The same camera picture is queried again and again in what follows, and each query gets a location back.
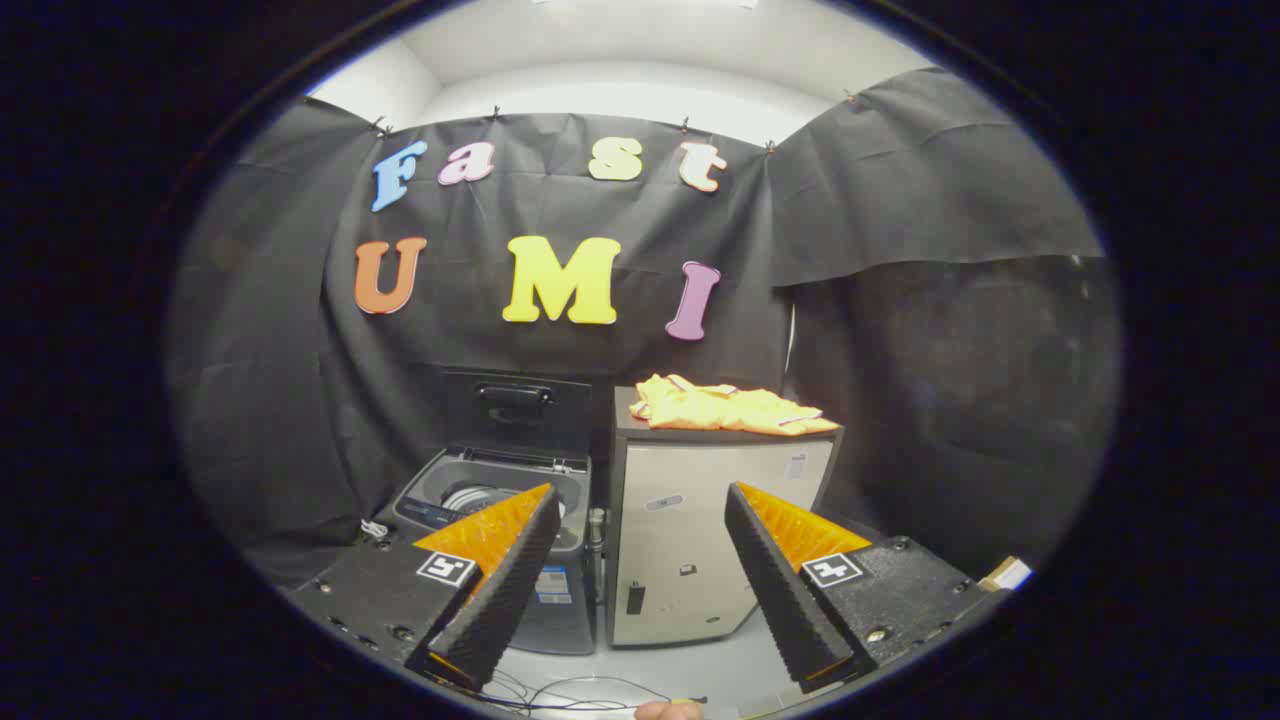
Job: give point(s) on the silver cabinet with dark top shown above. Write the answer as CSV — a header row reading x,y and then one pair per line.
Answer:
x,y
680,540

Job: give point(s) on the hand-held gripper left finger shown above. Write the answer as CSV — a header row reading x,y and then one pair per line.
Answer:
x,y
510,590

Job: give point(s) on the orange polo shirt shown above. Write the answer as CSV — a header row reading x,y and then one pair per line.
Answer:
x,y
730,410

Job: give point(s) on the black backdrop cloth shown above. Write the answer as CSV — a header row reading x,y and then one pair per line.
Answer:
x,y
450,340

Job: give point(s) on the small white tan box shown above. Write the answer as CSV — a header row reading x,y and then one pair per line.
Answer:
x,y
1010,573

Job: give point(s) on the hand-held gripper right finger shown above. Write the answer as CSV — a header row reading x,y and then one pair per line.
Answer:
x,y
775,590

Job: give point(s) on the grey washing machine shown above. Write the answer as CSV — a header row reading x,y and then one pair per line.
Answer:
x,y
480,468

